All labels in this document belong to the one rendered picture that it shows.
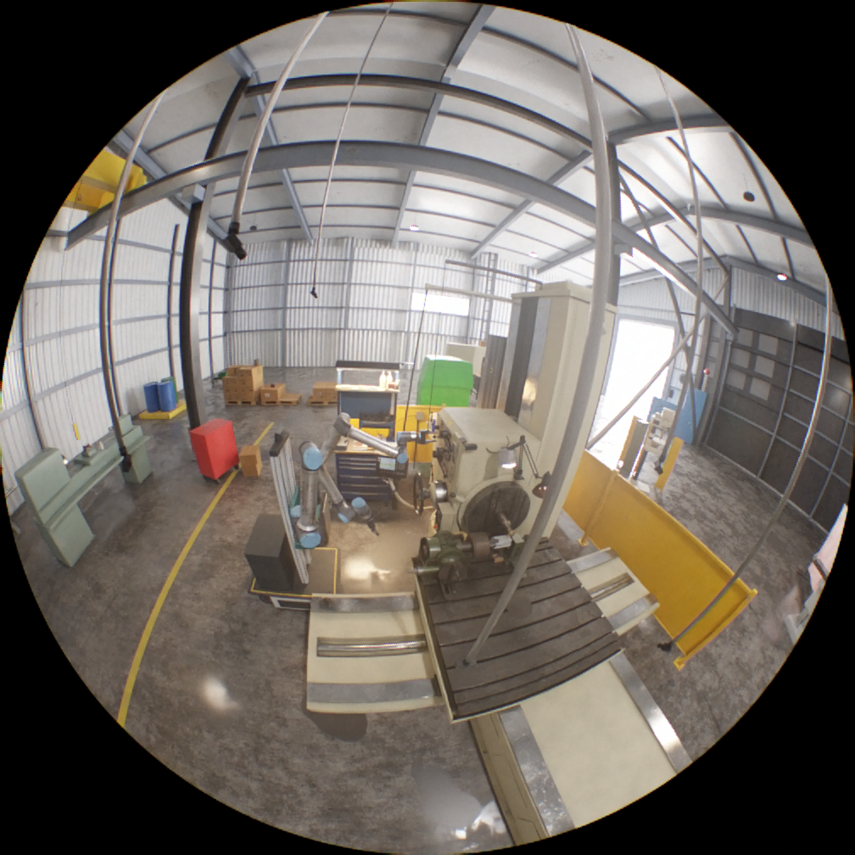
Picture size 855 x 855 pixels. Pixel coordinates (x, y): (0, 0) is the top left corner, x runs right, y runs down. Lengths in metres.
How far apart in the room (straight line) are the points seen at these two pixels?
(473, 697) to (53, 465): 5.27
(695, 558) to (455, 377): 5.37
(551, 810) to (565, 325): 3.25
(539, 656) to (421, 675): 0.75
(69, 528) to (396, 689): 4.76
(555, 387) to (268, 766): 3.72
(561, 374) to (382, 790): 3.43
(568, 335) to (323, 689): 2.85
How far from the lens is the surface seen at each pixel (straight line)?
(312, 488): 1.74
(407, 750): 2.64
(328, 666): 2.07
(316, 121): 9.39
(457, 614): 1.92
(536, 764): 2.22
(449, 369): 5.99
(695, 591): 3.59
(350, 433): 2.20
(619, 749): 2.58
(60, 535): 5.20
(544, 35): 6.79
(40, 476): 4.99
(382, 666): 2.04
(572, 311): 2.11
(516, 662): 1.86
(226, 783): 2.99
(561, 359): 2.08
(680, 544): 3.52
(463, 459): 1.96
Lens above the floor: 2.64
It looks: 22 degrees down
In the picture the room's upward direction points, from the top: 6 degrees clockwise
